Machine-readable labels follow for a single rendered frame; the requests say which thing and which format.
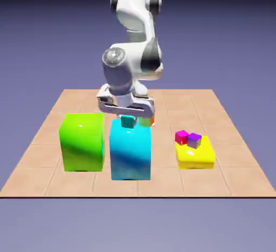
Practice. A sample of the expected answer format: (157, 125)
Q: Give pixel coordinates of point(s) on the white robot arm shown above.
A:
(133, 14)

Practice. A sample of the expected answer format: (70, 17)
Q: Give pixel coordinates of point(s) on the large cyan box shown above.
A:
(130, 152)

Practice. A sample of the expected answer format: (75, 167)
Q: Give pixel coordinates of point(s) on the large yellow box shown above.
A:
(195, 158)

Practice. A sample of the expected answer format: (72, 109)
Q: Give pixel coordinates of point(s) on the small magenta cube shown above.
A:
(180, 137)

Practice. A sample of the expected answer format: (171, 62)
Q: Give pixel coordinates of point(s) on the small purple cube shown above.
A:
(194, 141)

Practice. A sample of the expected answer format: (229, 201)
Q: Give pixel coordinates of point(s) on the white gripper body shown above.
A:
(141, 107)

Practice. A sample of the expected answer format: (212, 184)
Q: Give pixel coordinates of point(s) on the large green box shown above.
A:
(82, 142)

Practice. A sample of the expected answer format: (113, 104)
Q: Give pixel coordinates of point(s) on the small orange cube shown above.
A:
(145, 122)

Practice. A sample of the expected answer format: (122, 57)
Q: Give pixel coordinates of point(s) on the small teal cube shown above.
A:
(127, 122)

